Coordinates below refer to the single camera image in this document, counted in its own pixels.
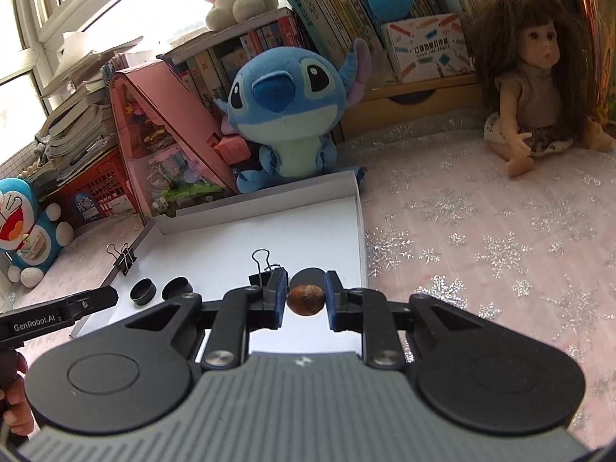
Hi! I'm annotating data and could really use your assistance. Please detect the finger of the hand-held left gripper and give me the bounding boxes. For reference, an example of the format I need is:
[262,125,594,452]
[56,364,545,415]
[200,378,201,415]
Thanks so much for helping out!
[64,285,119,321]

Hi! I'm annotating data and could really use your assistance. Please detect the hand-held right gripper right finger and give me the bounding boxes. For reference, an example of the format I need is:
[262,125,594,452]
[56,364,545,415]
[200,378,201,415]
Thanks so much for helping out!
[325,271,492,369]

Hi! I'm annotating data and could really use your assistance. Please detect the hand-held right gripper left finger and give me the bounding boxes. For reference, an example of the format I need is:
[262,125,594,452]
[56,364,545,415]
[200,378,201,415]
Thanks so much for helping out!
[120,269,290,370]

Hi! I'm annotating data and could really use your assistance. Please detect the brown walnut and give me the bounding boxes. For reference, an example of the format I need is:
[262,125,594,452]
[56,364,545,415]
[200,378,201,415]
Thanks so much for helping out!
[287,285,324,317]

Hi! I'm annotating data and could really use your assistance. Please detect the black binder clip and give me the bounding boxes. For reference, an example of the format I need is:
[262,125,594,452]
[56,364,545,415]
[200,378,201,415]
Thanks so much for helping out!
[248,249,284,294]
[106,244,138,276]

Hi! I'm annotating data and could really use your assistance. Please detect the black disc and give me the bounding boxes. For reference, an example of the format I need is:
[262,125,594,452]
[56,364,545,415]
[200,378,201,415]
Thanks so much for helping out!
[291,267,328,292]

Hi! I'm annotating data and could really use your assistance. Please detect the black round cap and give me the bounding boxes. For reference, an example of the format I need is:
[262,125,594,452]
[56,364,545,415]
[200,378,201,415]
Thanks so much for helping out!
[161,276,193,301]
[130,278,159,306]

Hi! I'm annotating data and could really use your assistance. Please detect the white cardboard box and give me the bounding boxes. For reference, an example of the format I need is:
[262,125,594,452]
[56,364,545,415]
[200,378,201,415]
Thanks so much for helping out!
[70,168,369,362]

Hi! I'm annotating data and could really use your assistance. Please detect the person's left hand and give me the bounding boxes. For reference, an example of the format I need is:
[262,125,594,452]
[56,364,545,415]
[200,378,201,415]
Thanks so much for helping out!
[0,350,35,440]

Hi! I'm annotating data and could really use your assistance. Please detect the blue cat plush toy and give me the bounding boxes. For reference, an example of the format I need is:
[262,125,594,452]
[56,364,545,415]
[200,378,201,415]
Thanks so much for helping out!
[0,177,75,290]

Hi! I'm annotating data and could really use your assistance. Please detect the large red plastic basket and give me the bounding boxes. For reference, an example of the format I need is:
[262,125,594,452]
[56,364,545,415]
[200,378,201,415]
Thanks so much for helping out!
[36,147,140,229]

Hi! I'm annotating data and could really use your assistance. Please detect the pink snowflake cloth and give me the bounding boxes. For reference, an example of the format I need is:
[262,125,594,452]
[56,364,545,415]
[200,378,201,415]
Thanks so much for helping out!
[0,120,616,444]

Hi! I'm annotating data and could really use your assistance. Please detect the pink triangular dollhouse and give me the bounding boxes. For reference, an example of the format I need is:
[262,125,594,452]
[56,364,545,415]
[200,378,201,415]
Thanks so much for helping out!
[108,60,253,219]

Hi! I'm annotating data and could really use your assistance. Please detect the stack of books and papers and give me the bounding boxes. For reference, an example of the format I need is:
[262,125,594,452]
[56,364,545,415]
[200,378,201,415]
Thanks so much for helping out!
[33,33,145,188]

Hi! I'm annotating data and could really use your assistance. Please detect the blue alien plush toy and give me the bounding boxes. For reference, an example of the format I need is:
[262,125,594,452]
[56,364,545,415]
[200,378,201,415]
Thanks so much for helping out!
[213,38,371,193]

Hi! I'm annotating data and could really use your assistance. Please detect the wooden drawer box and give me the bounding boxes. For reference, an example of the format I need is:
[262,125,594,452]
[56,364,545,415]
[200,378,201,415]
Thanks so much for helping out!
[337,74,487,140]

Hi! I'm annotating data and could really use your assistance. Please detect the short row of books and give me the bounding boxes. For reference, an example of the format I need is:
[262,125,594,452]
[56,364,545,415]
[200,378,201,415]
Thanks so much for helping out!
[164,14,313,107]

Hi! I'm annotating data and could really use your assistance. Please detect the white printed carton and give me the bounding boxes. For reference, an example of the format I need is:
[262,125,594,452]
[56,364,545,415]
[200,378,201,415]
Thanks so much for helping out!
[382,13,475,85]

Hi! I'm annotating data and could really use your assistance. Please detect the long row of books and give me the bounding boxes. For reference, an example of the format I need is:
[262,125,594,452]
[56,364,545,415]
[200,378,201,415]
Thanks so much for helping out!
[267,0,578,54]

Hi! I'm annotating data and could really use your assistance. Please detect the brown haired doll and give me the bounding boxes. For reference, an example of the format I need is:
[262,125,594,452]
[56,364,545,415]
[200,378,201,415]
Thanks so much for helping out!
[469,0,616,179]

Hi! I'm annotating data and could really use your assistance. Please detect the colourful thin books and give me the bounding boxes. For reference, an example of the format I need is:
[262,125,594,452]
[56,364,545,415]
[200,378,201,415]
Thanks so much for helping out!
[568,0,616,121]

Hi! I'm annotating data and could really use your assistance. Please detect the white window frame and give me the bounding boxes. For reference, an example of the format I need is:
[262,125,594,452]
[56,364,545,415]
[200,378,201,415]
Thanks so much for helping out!
[0,0,193,87]

